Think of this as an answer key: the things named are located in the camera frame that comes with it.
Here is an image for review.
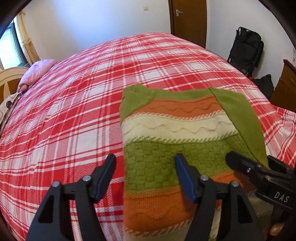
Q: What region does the green orange striped knit sweater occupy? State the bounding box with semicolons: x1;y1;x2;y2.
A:
119;84;267;240

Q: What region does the white patterned pillow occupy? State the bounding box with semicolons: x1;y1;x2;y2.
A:
1;92;22;133

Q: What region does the cream wooden headboard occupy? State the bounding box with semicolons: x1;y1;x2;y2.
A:
0;67;29;103

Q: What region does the black bag on floor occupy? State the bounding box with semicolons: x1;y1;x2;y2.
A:
252;74;274;100

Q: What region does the beige patterned curtain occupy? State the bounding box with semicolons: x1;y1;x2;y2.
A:
14;11;40;66

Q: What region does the pink pillow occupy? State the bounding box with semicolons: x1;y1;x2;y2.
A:
16;59;57;93

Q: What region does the silver door handle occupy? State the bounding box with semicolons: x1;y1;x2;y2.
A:
176;9;183;17

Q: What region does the brown wooden door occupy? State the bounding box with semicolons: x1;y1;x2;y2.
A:
168;0;207;48

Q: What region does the red white plaid bedspread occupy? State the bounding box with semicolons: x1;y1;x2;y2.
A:
1;33;295;240

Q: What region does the brown wooden cabinet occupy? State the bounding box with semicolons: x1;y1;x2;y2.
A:
270;59;296;113

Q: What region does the window with dark frame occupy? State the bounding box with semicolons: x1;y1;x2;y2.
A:
0;21;28;69

